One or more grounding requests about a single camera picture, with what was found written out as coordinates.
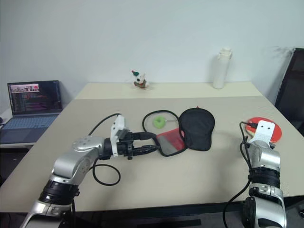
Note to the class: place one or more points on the open laptop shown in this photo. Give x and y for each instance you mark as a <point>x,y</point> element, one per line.
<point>31,111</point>

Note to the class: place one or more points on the black paddle case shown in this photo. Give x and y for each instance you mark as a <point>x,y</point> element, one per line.
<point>198,130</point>

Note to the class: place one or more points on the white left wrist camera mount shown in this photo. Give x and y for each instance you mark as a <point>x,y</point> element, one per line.
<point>118,126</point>

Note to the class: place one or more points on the black office chair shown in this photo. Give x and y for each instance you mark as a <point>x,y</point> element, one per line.
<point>292,95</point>

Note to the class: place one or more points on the red table tennis paddle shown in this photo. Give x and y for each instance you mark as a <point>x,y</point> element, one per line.
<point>278,133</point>

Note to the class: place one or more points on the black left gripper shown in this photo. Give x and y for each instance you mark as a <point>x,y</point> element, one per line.
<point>126,143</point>

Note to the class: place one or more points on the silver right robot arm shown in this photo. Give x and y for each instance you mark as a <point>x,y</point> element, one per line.
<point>264,159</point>

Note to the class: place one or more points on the white water bottle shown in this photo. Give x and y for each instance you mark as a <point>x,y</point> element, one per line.
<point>222,70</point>

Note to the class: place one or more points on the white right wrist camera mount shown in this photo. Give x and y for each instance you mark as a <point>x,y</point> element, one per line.
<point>262,133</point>

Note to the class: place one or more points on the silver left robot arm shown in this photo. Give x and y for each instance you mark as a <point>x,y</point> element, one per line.
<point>71,164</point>

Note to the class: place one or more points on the small plush dog toy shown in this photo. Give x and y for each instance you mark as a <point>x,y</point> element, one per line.
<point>140,81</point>

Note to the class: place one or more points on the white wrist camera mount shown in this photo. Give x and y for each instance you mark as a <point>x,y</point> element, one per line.
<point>262,133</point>
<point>118,126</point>

